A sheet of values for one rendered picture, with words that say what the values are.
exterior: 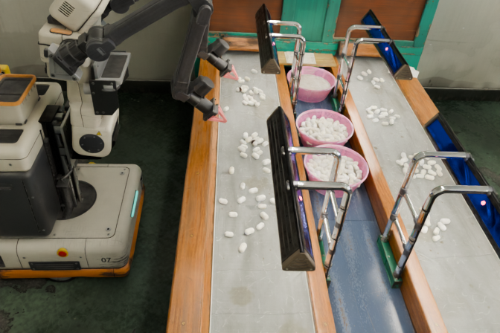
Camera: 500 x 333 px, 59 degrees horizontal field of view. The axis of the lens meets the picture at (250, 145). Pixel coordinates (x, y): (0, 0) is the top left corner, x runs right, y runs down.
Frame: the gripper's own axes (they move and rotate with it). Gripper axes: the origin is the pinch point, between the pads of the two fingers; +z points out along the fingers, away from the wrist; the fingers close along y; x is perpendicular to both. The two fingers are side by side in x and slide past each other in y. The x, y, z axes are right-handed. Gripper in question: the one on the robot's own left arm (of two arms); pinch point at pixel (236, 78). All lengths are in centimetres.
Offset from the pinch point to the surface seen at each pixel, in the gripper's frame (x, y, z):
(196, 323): 11, -131, -5
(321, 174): -17, -63, 31
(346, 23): -52, 43, 37
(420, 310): -32, -125, 45
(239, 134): 4.6, -37.9, 5.7
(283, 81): -12.7, 7.5, 21.7
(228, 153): 8, -52, 2
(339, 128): -27, -30, 41
